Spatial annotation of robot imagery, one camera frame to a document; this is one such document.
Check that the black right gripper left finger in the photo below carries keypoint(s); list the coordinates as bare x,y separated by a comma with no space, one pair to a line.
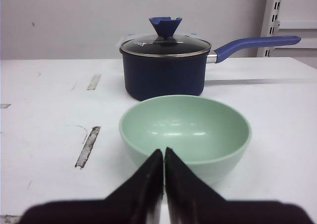
136,201

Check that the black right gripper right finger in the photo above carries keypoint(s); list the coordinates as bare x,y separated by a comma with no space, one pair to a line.
191,201

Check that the light green bowl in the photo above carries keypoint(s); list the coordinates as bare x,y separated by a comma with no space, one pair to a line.
210,137

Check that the dark blue saucepan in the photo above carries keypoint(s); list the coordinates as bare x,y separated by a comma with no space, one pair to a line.
148,77

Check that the glass pot lid blue knob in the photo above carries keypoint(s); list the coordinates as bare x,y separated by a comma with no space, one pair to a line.
165,43

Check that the white metal shelf rack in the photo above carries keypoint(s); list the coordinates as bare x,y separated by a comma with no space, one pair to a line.
291,17

